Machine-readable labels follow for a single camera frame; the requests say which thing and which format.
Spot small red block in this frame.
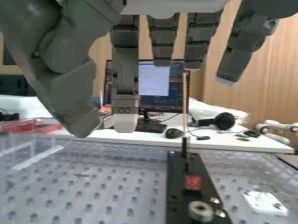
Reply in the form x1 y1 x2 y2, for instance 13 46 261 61
184 175 204 192

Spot black plate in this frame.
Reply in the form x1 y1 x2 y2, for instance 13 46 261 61
165 150 233 224

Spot black headphones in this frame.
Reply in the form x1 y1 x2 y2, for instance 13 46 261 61
197 111 240 131

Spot thin stick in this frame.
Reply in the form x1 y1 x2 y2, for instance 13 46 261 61
180 71 189 158

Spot small white jointed device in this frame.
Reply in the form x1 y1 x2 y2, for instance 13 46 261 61
254 119 298 146

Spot small white square plate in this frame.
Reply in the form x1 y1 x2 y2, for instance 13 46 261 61
241 189 290 217

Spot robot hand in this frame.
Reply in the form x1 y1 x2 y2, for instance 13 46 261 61
0 0 298 139

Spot red tray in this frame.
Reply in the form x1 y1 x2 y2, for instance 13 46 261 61
0 118 61 135

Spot black keyboard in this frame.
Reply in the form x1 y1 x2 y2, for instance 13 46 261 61
134 117 169 134

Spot black mouse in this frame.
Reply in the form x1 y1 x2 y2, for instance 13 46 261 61
164 127 186 140

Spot metal bearing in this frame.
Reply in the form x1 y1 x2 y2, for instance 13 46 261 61
188 200 216 223

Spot clear box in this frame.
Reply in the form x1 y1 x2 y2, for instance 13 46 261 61
0 125 298 224

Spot white desk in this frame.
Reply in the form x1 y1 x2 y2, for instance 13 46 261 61
55 111 295 155

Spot computer screen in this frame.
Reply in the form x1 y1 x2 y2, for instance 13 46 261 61
103 59 192 115

